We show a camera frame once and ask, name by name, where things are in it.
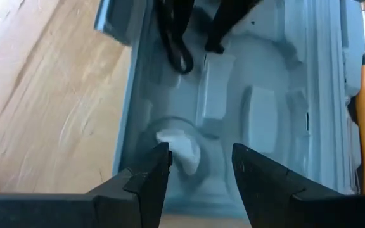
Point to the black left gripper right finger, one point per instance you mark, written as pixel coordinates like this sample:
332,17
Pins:
280,202

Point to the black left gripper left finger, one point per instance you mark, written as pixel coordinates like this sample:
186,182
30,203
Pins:
131,206

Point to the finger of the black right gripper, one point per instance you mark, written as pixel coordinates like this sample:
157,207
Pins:
230,16
173,25

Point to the grey plastic tool case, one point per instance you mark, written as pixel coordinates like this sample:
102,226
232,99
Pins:
258,120

